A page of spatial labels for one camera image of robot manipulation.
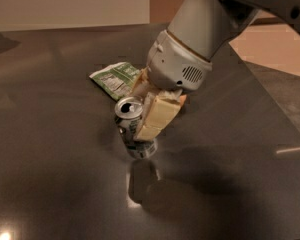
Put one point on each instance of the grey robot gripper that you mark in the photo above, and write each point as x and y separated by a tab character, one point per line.
174	65

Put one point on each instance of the silver 7up soda can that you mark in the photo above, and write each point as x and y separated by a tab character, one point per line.
128	114

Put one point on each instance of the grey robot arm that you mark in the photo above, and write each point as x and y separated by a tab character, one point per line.
204	26

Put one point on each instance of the orange fruit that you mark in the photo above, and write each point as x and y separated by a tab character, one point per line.
183	99

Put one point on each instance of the green chip bag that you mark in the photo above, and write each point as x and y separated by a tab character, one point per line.
117	79

